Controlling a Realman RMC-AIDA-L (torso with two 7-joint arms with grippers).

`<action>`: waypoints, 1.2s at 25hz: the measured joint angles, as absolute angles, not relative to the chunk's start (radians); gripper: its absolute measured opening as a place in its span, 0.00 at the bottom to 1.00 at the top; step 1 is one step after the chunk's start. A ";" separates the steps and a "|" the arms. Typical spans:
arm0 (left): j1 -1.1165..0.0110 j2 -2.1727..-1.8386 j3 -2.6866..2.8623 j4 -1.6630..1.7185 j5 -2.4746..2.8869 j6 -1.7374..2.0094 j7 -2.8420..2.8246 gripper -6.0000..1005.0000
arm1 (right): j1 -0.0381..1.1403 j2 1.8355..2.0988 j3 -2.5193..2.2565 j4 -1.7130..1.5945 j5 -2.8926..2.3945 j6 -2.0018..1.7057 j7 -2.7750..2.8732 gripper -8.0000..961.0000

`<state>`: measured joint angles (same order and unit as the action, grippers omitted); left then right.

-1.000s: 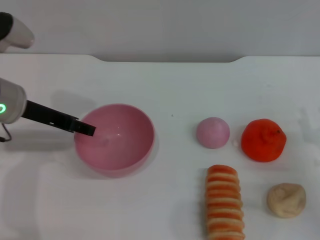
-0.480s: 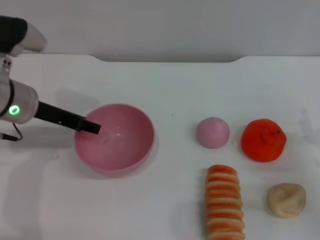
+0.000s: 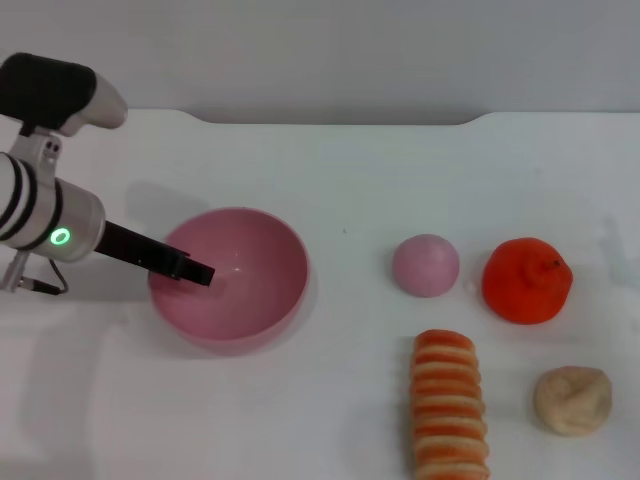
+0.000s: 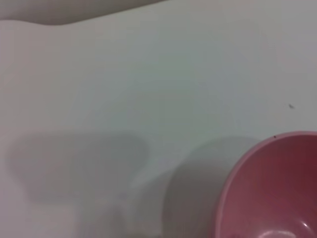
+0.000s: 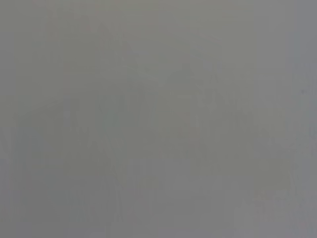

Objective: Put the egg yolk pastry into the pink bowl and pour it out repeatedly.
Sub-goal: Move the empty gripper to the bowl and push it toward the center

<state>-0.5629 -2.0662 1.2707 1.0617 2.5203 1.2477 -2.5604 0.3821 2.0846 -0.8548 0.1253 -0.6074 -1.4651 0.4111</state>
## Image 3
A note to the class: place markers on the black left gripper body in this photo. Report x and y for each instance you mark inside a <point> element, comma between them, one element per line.
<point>140,252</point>

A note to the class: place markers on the orange striped bread roll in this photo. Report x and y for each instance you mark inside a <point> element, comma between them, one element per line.
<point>447,405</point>

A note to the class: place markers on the beige egg yolk pastry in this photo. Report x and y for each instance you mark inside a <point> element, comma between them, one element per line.
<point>572,400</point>

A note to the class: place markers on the orange tangerine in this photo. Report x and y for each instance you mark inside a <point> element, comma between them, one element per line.
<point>525,285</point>

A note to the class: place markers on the pink round bun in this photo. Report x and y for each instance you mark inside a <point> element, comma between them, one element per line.
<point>425,267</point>

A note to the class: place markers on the pink plastic bowl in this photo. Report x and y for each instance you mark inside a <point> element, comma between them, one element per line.
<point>250,300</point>

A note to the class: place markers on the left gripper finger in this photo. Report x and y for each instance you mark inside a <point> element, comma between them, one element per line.
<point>197,274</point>

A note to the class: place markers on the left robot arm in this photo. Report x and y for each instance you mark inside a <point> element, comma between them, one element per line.
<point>50,210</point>

